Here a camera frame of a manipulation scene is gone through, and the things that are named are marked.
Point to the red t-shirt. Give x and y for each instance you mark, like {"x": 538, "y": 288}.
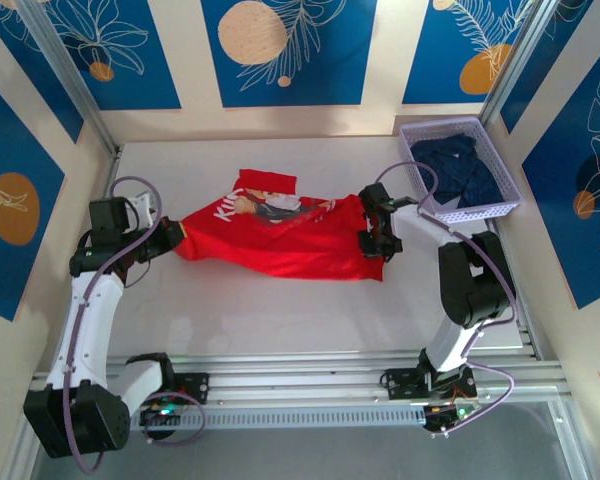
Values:
{"x": 290, "y": 250}

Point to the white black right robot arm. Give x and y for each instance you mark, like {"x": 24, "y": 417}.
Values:
{"x": 415, "y": 225}

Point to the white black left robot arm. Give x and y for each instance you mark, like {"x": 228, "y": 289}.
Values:
{"x": 87, "y": 320}

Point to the navy blue cloth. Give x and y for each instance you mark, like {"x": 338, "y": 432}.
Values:
{"x": 460, "y": 170}

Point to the lavender perforated plastic basket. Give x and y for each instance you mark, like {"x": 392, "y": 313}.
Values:
{"x": 505, "y": 170}

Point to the blue floral wall poster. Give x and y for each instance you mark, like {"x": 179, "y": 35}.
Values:
{"x": 10, "y": 140}
{"x": 430, "y": 50}
{"x": 550, "y": 55}
{"x": 155, "y": 75}
{"x": 555, "y": 225}
{"x": 40, "y": 80}
{"x": 330, "y": 50}

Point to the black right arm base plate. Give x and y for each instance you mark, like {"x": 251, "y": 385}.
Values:
{"x": 397, "y": 382}

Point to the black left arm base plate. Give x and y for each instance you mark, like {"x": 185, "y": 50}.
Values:
{"x": 195, "y": 387}

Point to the aluminium frame post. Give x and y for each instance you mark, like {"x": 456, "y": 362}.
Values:
{"x": 524, "y": 57}
{"x": 67, "y": 70}

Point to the aluminium rail frame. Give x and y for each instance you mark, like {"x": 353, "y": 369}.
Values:
{"x": 300, "y": 380}

